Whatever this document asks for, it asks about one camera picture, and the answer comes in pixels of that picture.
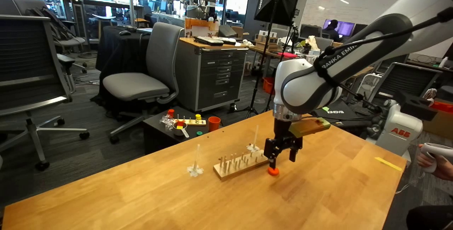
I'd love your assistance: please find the softbox light on stand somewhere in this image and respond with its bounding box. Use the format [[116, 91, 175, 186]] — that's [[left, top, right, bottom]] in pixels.
[[229, 0, 303, 118]]

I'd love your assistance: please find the monitor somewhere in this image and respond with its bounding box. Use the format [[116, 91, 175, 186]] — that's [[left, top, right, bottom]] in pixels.
[[322, 19, 355, 37]]

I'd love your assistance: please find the white industrial robot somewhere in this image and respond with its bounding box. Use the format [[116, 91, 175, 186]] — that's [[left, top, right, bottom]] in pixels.
[[367, 99, 424, 157]]

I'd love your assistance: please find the cardboard box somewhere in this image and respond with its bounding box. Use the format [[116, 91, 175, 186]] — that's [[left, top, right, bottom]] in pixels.
[[184, 17, 220, 39]]

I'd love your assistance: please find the small black side table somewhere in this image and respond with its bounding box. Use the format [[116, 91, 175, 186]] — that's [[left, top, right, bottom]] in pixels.
[[143, 106, 224, 155]]

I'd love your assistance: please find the metal measuring cup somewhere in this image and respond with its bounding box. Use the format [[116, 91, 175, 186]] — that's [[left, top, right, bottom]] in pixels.
[[172, 122, 190, 139]]

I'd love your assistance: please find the person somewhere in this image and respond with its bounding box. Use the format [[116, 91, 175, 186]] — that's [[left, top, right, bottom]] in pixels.
[[322, 19, 341, 42]]

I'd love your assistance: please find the crumpled clear plastic wrap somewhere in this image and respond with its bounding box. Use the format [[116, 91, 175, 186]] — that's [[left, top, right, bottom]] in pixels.
[[160, 115, 174, 132]]

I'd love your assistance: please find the yellow tape strip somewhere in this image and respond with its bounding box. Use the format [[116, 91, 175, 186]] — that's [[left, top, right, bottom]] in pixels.
[[374, 156, 403, 172]]

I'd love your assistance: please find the black mesh office chair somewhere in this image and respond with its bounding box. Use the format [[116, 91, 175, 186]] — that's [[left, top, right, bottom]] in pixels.
[[0, 14, 90, 171]]

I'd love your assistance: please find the whiteboard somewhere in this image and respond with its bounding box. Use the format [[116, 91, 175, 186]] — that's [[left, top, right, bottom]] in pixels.
[[301, 0, 402, 29]]

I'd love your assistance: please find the hand controller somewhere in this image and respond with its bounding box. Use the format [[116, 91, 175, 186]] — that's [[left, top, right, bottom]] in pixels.
[[420, 142, 453, 173]]

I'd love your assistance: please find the grey tool cabinet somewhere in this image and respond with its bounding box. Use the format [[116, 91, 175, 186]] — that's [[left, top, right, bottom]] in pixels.
[[176, 38, 248, 113]]

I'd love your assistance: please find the orange bucket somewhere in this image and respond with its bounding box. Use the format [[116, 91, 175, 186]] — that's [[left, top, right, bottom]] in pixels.
[[262, 77, 276, 94]]

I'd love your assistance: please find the grey office chair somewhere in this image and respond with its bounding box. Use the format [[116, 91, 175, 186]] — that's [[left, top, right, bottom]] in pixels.
[[102, 22, 185, 144]]

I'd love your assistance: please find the clear plastic peg stand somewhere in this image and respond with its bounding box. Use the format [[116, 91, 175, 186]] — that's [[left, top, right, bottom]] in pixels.
[[246, 125, 261, 153], [187, 144, 204, 178]]

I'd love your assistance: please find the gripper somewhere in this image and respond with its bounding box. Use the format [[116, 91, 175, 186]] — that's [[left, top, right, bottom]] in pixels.
[[264, 118, 304, 169]]

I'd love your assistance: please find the orange cup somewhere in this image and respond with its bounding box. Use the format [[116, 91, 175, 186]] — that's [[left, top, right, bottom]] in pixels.
[[208, 116, 222, 132]]

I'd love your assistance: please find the wooden peg board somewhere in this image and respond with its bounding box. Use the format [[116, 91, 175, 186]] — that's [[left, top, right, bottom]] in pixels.
[[213, 148, 270, 182]]

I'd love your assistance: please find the black keyboard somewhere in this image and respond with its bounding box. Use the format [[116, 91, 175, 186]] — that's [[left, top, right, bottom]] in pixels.
[[194, 36, 224, 46]]

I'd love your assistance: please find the person's hand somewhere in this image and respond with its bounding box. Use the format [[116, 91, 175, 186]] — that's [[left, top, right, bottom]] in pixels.
[[416, 144, 453, 182]]

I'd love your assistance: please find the small wooden ring board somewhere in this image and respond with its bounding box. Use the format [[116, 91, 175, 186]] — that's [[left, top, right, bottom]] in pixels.
[[173, 114, 207, 127]]

